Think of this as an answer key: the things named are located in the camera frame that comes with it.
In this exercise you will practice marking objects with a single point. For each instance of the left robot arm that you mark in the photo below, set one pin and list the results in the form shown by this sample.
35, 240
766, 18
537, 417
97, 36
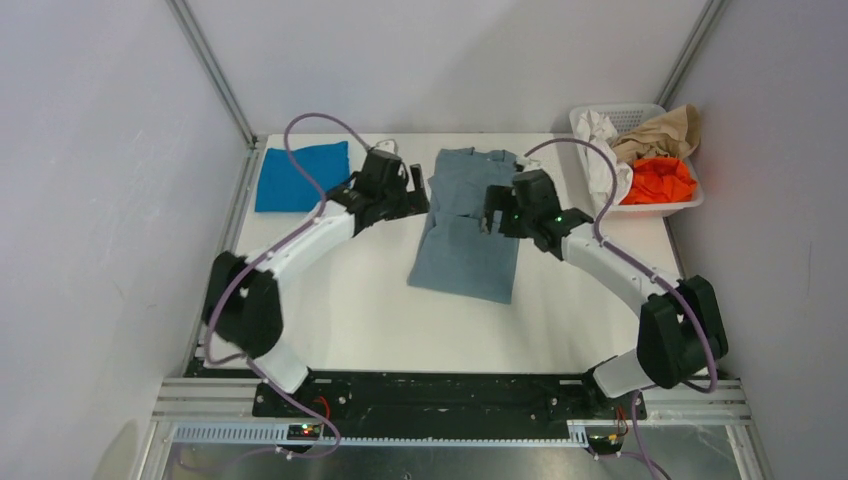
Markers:
243, 303

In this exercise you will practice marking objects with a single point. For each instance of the left aluminium corner post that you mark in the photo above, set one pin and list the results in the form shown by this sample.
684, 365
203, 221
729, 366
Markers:
200, 45

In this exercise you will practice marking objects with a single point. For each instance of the grey-blue t-shirt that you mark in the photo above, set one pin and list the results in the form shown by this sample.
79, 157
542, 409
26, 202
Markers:
454, 255

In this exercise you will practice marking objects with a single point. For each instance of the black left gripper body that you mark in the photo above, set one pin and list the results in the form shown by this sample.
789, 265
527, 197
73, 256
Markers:
394, 200

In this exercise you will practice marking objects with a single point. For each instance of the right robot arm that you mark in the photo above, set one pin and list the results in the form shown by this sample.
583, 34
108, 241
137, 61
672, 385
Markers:
680, 327

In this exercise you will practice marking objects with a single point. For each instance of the white crumpled t-shirt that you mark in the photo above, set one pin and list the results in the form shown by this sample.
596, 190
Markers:
608, 177

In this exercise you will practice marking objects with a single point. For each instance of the right controller board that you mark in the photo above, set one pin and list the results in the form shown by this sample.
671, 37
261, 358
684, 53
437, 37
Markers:
605, 445

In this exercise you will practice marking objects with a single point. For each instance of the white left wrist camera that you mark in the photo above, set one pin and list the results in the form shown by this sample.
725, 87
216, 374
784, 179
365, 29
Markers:
387, 145

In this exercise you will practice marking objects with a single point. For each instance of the aluminium front frame rail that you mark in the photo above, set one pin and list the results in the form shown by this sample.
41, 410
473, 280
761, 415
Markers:
219, 408

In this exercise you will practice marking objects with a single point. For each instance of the left controller board with leds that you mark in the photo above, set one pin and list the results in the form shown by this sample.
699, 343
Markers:
308, 432

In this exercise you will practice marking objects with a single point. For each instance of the beige crumpled t-shirt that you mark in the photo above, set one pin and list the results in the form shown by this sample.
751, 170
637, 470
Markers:
675, 134

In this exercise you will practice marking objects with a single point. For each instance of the right aluminium corner post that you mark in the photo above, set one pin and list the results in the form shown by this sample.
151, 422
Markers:
705, 24

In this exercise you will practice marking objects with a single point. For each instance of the orange crumpled t-shirt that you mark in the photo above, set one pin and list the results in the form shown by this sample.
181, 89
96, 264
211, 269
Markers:
660, 180

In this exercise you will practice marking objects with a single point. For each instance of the folded blue t-shirt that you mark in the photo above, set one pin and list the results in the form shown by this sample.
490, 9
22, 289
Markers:
281, 188

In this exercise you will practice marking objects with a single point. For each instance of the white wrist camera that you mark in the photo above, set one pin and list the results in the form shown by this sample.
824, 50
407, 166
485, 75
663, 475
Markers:
523, 163
387, 145

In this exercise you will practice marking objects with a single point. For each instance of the white plastic laundry basket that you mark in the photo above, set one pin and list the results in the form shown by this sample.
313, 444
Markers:
625, 117

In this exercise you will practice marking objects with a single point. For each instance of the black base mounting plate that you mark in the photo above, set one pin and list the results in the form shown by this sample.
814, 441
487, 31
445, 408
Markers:
448, 406

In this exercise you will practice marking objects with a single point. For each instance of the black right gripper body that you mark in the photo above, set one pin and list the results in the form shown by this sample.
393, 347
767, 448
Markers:
523, 219

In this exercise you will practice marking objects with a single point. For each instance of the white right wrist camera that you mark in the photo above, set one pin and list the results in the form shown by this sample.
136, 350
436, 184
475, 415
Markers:
523, 163

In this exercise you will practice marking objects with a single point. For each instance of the aluminium corner post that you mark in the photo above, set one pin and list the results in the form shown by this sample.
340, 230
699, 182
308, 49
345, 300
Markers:
200, 45
705, 24

